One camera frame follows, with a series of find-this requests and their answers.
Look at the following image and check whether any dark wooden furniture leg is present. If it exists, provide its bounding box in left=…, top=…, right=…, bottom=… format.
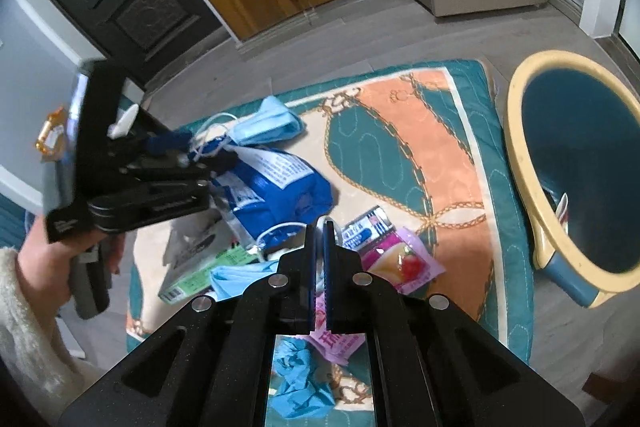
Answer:
left=582, top=372, right=621, bottom=403

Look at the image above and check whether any blue face mask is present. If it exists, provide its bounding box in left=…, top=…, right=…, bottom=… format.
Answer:
left=192, top=95, right=306, bottom=158
left=210, top=261, right=281, bottom=303

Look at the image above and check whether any pink fruit snack packet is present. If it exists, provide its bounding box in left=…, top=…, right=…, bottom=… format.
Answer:
left=361, top=228, right=447, bottom=294

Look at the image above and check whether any striped small packet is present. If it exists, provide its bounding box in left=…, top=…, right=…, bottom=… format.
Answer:
left=345, top=206, right=394, bottom=251

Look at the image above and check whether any orange shiny object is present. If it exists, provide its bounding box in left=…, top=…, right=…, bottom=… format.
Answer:
left=34, top=107, right=69, bottom=158

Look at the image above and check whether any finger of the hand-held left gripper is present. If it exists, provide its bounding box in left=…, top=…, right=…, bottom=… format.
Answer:
left=117, top=104, right=194, bottom=158
left=87, top=152, right=239, bottom=234

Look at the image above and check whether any blue plastic bag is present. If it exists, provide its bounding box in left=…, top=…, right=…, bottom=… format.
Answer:
left=210, top=146, right=334, bottom=244

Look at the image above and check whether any pink printed wrapper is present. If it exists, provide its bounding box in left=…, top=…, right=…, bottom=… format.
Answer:
left=310, top=297, right=367, bottom=365

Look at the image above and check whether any person's left hand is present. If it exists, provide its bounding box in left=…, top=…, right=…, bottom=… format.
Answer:
left=19, top=216, right=76, bottom=309

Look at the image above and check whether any yellow rimmed blue bin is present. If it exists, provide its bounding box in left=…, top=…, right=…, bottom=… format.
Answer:
left=506, top=49, right=640, bottom=309

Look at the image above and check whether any green white cardboard box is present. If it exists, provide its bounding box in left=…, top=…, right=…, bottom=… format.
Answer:
left=159, top=247, right=251, bottom=304

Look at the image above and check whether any blue glove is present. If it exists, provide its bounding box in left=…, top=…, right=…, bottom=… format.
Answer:
left=272, top=337, right=337, bottom=419

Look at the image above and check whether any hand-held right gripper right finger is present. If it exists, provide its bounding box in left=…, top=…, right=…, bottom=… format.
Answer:
left=322, top=219, right=587, bottom=427

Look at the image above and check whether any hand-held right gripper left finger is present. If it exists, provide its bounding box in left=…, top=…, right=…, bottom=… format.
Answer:
left=60, top=223, right=319, bottom=427

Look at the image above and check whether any teal orange printed mat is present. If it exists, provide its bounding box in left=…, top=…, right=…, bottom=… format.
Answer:
left=125, top=59, right=535, bottom=427

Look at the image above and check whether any small white plastic object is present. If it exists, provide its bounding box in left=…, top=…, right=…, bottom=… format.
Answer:
left=107, top=104, right=141, bottom=138

